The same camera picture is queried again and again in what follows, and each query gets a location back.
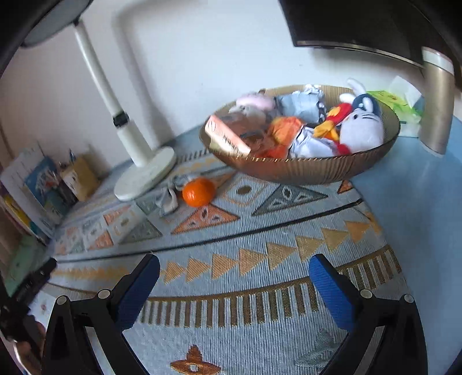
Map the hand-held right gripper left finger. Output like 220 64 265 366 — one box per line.
41 253 160 375

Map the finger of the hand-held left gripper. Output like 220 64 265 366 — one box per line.
14 258 58 301

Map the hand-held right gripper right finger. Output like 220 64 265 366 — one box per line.
308 253 428 375

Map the brown ribbed bowl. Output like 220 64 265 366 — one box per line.
200 84 402 185

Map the orange plush toy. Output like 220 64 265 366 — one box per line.
258 116 305 159

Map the white blue rabbit plush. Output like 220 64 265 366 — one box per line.
337 77 386 154

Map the orange paper box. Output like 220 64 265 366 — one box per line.
204 115 252 159

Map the pile of papers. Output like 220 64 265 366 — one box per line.
276 84 340 159

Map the pink plush toy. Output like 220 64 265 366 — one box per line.
228 91 278 125

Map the person's left hand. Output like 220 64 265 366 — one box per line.
16 341 44 374

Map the green book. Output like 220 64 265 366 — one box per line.
5 234 49 296

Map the blue illustrated book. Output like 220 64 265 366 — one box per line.
23 156 78 226

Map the grey crumpled paper ball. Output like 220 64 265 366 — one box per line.
156 176 185 218

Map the patterned woven mat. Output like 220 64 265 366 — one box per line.
43 144 412 375

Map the white book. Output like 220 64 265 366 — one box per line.
0 148 58 246

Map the blue mat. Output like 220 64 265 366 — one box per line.
173 115 462 375

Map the cardboard pen box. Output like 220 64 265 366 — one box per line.
59 151 101 203

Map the tangerine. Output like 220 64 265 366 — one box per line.
182 177 216 207

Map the white desk lamp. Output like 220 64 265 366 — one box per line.
22 0 177 202

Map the brown packet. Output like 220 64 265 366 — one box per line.
236 124 275 154

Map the green tissue pack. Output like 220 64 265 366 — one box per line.
368 75 424 138

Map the gold thermos bottle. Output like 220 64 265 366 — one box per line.
418 46 455 156

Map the black flat screen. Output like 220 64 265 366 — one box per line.
278 0 437 69

